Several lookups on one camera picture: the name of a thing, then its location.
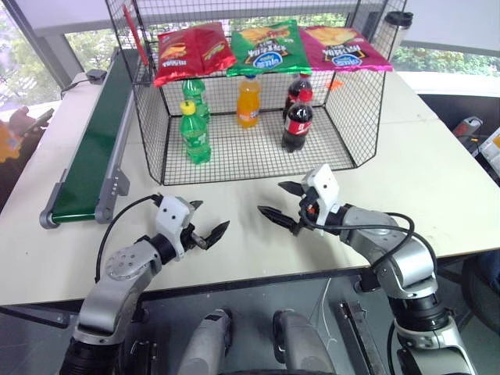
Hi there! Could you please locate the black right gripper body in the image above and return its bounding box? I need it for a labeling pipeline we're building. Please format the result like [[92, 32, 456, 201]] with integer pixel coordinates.
[[298, 187, 320, 232]]

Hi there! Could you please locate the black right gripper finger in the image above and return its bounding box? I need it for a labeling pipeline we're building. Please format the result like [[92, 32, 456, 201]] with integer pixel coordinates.
[[277, 180, 310, 198], [257, 205, 302, 236]]

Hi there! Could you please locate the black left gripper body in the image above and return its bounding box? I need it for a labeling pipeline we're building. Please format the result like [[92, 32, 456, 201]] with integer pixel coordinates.
[[180, 223, 206, 252]]

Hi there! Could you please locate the green conveyor belt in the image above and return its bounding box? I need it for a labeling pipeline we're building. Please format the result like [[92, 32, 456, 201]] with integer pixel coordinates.
[[38, 48, 144, 230]]

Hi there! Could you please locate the cola bottle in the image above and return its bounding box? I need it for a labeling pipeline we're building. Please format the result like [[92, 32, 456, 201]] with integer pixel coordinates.
[[280, 102, 314, 153], [284, 73, 314, 115]]

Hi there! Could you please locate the green soda bottle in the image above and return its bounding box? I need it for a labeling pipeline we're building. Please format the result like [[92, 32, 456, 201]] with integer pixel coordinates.
[[179, 100, 213, 165], [181, 77, 212, 123]]

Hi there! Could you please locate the black table clamp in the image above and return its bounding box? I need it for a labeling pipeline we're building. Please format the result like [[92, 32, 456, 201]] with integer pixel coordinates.
[[354, 268, 382, 293]]

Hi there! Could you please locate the orange soda bottle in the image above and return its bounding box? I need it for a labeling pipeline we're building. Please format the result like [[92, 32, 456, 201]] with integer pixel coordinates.
[[236, 74, 263, 130]]

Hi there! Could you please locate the grey left robot leg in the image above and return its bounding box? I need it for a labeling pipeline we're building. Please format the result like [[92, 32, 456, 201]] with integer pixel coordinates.
[[177, 307, 234, 375]]

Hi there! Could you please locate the grey robot leg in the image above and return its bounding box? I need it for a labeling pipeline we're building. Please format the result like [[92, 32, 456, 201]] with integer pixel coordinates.
[[177, 307, 234, 375], [272, 309, 334, 375]]

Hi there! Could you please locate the grey right robot leg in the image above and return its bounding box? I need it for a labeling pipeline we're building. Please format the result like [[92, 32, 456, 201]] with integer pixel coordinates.
[[272, 309, 334, 375]]

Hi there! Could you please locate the green chips bag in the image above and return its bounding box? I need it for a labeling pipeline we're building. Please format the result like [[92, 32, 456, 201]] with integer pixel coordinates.
[[227, 20, 314, 78]]

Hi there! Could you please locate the pink chips bag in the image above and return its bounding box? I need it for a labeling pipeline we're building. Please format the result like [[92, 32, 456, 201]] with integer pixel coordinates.
[[298, 24, 394, 74]]

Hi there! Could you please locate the red chips bag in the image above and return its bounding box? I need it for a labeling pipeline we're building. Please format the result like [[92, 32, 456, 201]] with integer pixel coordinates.
[[194, 22, 238, 74], [153, 30, 205, 88]]

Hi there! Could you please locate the black smartphone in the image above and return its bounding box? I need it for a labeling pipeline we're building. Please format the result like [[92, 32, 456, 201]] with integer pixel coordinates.
[[22, 108, 55, 137]]

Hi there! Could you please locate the red and grey tool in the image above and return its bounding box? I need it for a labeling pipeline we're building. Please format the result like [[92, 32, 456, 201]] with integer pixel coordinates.
[[452, 116, 484, 138]]

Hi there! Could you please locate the silver travel mug black lid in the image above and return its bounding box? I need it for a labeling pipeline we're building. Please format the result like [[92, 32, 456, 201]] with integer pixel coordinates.
[[373, 11, 415, 63]]

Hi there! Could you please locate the person in dark clothing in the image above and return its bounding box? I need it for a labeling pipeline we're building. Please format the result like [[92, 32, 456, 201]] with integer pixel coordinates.
[[0, 105, 55, 214]]

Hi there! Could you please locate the yellow and white box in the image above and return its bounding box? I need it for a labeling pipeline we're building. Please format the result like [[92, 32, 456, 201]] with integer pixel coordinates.
[[479, 127, 500, 173]]

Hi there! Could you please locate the yellow object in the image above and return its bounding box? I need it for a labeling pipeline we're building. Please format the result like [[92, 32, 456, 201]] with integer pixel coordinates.
[[0, 120, 21, 164]]

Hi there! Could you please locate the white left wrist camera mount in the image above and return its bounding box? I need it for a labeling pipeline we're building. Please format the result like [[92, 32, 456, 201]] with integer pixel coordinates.
[[155, 195, 193, 262]]

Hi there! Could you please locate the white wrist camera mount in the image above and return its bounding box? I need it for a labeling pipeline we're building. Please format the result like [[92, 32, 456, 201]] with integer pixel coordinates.
[[299, 163, 341, 237], [155, 195, 193, 262]]

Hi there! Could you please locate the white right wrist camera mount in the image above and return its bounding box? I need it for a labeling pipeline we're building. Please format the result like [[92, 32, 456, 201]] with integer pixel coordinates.
[[299, 163, 341, 237]]

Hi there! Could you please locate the black wire mesh shelf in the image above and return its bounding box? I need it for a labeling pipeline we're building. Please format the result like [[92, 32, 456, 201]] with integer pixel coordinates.
[[104, 0, 409, 187]]

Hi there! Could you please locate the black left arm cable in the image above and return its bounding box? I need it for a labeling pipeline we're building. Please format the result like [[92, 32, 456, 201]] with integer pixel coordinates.
[[95, 194, 163, 284]]

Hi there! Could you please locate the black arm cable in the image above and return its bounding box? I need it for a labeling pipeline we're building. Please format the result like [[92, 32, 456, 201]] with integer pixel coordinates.
[[298, 198, 438, 275], [95, 194, 163, 284]]

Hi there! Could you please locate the thin white cable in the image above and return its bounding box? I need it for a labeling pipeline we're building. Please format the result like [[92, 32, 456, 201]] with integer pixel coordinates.
[[319, 277, 338, 347]]

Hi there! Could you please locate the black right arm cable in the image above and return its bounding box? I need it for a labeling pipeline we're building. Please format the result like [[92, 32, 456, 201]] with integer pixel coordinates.
[[298, 198, 438, 275]]

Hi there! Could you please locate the black metal rail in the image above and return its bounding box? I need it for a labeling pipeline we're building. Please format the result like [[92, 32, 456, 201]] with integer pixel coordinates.
[[337, 299, 386, 375]]

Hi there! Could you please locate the black adapter cable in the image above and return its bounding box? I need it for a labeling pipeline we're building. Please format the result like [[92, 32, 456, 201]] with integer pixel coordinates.
[[59, 77, 91, 101]]

